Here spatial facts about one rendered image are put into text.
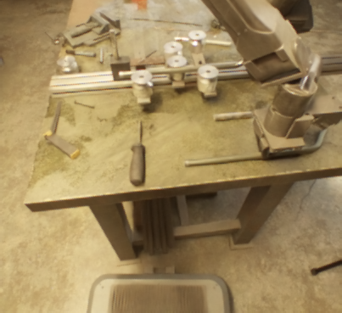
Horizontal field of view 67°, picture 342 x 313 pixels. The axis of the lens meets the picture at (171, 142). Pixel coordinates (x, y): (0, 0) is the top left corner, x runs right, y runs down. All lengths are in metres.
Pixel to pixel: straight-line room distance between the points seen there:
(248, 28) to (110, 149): 0.39
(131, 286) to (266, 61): 0.93
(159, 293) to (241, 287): 0.46
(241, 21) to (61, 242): 1.36
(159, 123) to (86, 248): 0.97
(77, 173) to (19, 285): 1.02
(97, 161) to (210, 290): 0.71
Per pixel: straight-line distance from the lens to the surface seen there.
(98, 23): 1.02
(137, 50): 0.82
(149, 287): 1.11
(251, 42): 0.41
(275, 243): 1.52
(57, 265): 1.50
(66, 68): 0.82
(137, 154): 0.56
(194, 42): 0.79
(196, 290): 1.11
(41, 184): 0.61
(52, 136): 0.66
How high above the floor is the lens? 1.35
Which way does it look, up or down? 51 degrees down
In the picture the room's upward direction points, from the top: straight up
